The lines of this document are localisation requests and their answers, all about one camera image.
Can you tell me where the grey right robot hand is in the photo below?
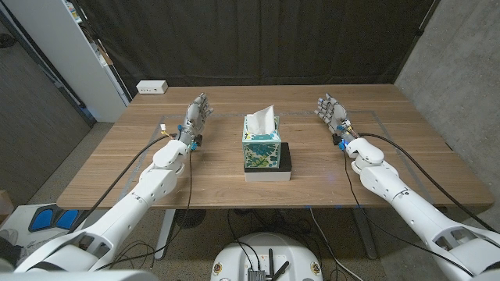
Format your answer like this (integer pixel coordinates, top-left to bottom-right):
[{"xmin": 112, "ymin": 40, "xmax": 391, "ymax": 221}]
[{"xmin": 314, "ymin": 92, "xmax": 353, "ymax": 141}]

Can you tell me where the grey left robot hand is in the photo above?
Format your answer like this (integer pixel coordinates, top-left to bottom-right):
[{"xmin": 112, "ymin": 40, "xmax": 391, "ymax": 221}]
[{"xmin": 178, "ymin": 92, "xmax": 214, "ymax": 145}]

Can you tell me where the white tissue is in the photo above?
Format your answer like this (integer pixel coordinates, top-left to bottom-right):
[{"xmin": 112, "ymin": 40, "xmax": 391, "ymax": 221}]
[{"xmin": 245, "ymin": 104, "xmax": 277, "ymax": 136}]

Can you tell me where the teal floral tissue box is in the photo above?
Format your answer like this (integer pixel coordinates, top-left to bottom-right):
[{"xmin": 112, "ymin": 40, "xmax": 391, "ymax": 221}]
[{"xmin": 241, "ymin": 115, "xmax": 282, "ymax": 169}]

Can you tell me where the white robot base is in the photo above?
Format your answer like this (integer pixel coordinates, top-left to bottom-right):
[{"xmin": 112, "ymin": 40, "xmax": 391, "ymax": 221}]
[{"xmin": 209, "ymin": 232, "xmax": 324, "ymax": 281}]

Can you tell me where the black and white box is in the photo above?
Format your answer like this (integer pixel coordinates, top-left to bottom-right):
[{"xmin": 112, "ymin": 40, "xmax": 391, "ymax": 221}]
[{"xmin": 243, "ymin": 142, "xmax": 293, "ymax": 183}]

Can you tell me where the brown cardboard box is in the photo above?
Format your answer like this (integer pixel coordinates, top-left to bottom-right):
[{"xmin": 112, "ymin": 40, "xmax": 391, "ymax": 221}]
[{"xmin": 0, "ymin": 190, "xmax": 15, "ymax": 223}]

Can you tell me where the white power strip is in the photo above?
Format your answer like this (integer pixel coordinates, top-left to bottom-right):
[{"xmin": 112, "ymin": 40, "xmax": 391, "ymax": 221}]
[{"xmin": 135, "ymin": 80, "xmax": 169, "ymax": 95}]

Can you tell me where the black curtain backdrop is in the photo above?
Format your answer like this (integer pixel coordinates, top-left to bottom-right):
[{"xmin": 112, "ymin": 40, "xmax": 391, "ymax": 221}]
[{"xmin": 76, "ymin": 0, "xmax": 437, "ymax": 98}]

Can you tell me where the black round slatted disc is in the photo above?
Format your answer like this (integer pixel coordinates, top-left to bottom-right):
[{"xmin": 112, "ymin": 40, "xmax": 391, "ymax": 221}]
[{"xmin": 173, "ymin": 209, "xmax": 207, "ymax": 229}]

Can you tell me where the black backdrop stand pole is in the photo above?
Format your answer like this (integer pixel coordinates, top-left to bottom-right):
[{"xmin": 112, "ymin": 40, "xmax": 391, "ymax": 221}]
[{"xmin": 391, "ymin": 0, "xmax": 442, "ymax": 84}]

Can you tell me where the white table leg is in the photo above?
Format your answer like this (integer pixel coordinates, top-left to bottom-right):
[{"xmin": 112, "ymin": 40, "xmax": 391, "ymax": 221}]
[{"xmin": 154, "ymin": 209, "xmax": 177, "ymax": 261}]

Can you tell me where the grey table leg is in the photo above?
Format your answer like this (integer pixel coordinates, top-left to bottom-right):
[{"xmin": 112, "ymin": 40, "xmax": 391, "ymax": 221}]
[{"xmin": 351, "ymin": 208, "xmax": 379, "ymax": 261}]

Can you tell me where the white storage cabinet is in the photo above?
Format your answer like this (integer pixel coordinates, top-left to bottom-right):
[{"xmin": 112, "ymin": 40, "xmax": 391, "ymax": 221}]
[{"xmin": 2, "ymin": 0, "xmax": 132, "ymax": 123}]

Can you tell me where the blue foot pedal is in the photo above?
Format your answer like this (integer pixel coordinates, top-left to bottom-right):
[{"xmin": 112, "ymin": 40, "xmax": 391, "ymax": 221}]
[
  {"xmin": 29, "ymin": 208, "xmax": 55, "ymax": 233},
  {"xmin": 54, "ymin": 209, "xmax": 81, "ymax": 230}
]

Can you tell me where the black router with antennas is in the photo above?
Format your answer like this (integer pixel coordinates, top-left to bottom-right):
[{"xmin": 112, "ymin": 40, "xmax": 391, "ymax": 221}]
[{"xmin": 246, "ymin": 247, "xmax": 291, "ymax": 281}]

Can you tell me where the grey white sneaker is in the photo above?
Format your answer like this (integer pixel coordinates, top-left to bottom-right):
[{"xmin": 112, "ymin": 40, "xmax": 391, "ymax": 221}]
[{"xmin": 0, "ymin": 228, "xmax": 20, "ymax": 246}]

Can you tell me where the dark trouser leg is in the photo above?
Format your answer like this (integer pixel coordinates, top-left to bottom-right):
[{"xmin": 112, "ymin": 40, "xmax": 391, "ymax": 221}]
[{"xmin": 0, "ymin": 237, "xmax": 23, "ymax": 269}]

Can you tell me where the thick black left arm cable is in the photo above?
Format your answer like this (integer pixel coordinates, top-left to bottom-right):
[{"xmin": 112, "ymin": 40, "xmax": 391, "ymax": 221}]
[{"xmin": 68, "ymin": 133, "xmax": 179, "ymax": 235}]

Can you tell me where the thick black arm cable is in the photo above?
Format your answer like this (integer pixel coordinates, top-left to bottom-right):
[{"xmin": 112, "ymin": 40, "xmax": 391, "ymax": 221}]
[
  {"xmin": 358, "ymin": 132, "xmax": 499, "ymax": 234},
  {"xmin": 68, "ymin": 133, "xmax": 179, "ymax": 235}
]

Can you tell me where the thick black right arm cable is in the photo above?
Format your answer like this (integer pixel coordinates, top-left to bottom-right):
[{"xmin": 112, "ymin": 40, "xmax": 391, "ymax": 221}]
[{"xmin": 358, "ymin": 132, "xmax": 499, "ymax": 234}]

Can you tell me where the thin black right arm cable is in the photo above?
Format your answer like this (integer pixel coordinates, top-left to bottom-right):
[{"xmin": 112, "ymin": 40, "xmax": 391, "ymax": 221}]
[{"xmin": 343, "ymin": 150, "xmax": 476, "ymax": 277}]

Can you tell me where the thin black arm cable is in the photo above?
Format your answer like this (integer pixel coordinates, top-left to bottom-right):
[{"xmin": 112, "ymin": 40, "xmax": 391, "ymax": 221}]
[
  {"xmin": 93, "ymin": 150, "xmax": 195, "ymax": 271},
  {"xmin": 343, "ymin": 150, "xmax": 476, "ymax": 277}
]

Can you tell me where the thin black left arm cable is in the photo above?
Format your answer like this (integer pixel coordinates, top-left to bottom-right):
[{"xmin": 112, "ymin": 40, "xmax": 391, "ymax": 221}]
[{"xmin": 93, "ymin": 150, "xmax": 195, "ymax": 271}]

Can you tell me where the black frame rail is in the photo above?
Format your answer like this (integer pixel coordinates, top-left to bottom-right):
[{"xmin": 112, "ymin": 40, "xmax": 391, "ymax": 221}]
[{"xmin": 0, "ymin": 7, "xmax": 98, "ymax": 128}]

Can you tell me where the white floor cable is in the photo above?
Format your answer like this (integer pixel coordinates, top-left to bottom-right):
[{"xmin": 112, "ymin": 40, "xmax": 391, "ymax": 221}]
[{"xmin": 310, "ymin": 208, "xmax": 364, "ymax": 281}]

